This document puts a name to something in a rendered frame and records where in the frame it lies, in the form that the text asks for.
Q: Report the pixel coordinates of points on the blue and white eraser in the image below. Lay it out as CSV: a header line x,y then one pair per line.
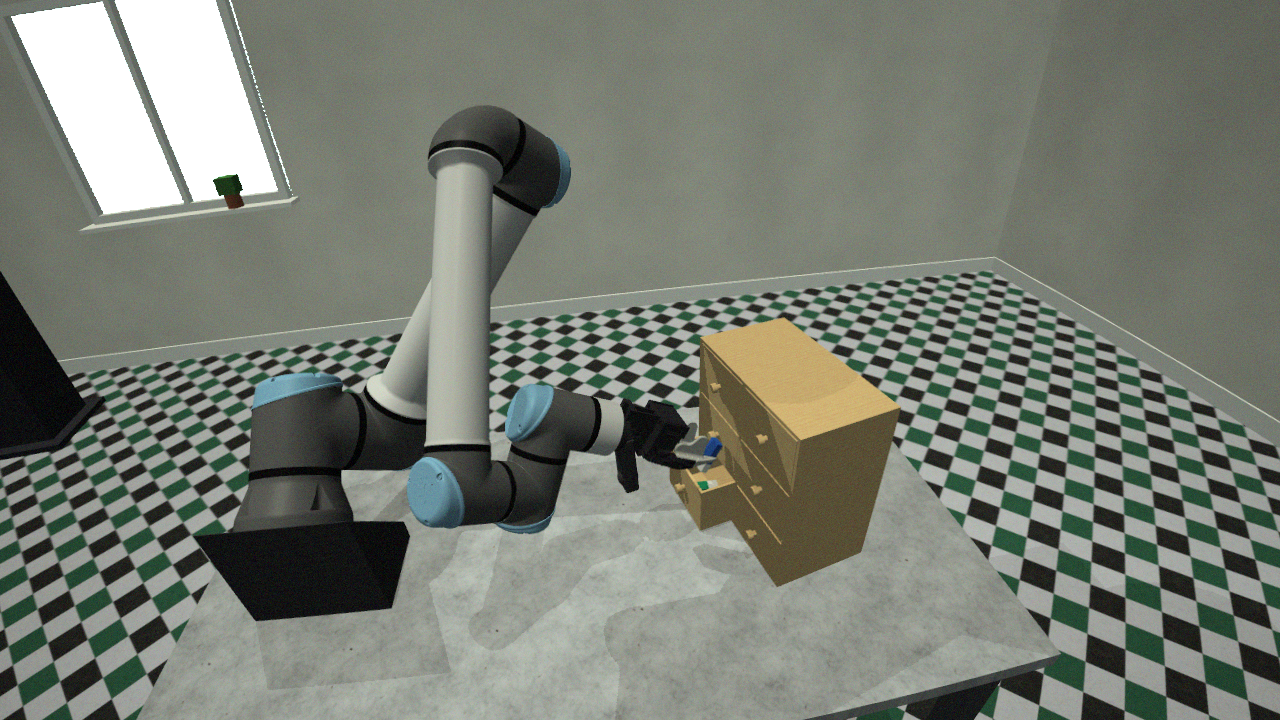
x,y
712,449

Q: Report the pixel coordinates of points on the brown wooden chest of drawers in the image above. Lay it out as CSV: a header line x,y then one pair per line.
x,y
844,427

